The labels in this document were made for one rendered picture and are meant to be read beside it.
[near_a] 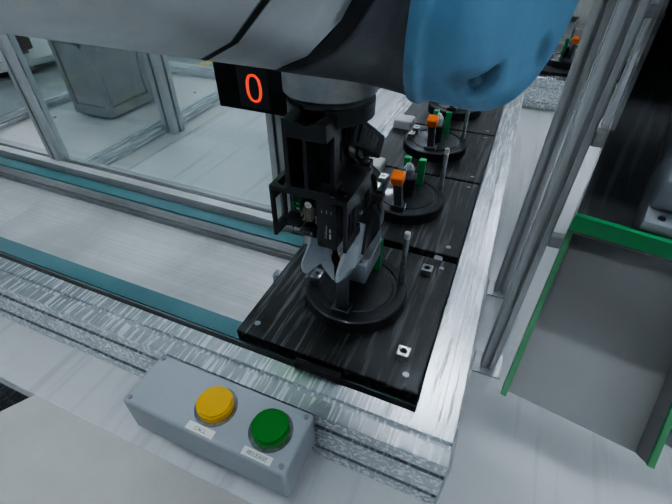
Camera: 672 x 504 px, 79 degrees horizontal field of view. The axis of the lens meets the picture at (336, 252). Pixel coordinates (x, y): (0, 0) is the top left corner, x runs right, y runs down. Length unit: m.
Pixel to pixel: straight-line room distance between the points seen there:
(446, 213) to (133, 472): 0.60
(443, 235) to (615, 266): 0.29
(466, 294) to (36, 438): 0.61
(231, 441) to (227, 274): 0.31
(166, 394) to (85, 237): 0.45
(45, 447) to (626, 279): 0.71
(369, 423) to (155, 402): 0.24
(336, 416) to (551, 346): 0.24
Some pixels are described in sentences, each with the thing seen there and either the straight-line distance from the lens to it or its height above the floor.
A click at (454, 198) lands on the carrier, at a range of 0.81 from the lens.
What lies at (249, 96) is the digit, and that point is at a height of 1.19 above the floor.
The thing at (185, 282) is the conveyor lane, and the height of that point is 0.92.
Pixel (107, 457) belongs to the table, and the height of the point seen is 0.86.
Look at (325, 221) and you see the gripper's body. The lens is 0.34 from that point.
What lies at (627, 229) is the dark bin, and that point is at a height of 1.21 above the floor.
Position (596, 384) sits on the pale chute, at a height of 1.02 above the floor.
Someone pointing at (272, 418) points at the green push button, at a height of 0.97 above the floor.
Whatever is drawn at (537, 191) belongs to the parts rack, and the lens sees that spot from 0.67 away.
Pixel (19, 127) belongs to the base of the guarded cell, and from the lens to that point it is 1.67.
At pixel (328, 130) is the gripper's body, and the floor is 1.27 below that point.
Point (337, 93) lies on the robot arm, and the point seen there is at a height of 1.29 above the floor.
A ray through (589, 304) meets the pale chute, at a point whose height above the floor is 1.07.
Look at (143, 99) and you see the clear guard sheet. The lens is 0.83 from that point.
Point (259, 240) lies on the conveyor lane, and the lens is 0.74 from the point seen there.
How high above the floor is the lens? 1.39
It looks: 40 degrees down
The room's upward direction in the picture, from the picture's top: straight up
